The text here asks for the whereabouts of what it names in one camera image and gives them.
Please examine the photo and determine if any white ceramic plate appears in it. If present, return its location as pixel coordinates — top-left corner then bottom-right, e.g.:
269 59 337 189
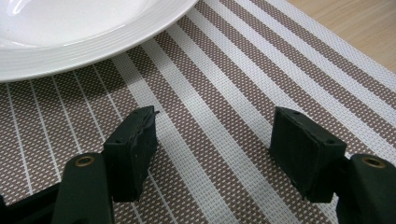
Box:
0 0 199 83

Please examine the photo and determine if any striped woven placemat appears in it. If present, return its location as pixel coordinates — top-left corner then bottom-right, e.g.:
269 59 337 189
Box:
0 0 396 224

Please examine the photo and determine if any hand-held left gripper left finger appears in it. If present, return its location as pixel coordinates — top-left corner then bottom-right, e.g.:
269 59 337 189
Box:
50 105 159 224

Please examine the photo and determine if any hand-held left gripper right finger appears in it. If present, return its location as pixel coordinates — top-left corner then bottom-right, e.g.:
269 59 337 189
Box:
269 106 396 224

